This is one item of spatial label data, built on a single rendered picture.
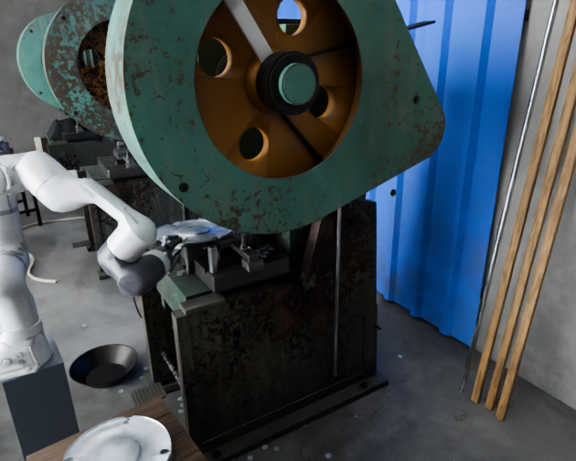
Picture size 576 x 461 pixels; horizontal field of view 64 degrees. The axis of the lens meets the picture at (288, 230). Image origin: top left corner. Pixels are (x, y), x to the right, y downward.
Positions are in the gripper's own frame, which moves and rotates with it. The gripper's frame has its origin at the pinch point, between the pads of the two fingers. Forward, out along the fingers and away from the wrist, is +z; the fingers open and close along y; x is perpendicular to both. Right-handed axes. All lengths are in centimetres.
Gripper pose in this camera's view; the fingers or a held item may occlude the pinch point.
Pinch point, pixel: (180, 242)
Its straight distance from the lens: 161.4
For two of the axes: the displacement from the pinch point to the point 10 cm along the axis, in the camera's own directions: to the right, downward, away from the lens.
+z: 1.2, -2.7, 9.6
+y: -0.1, -9.6, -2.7
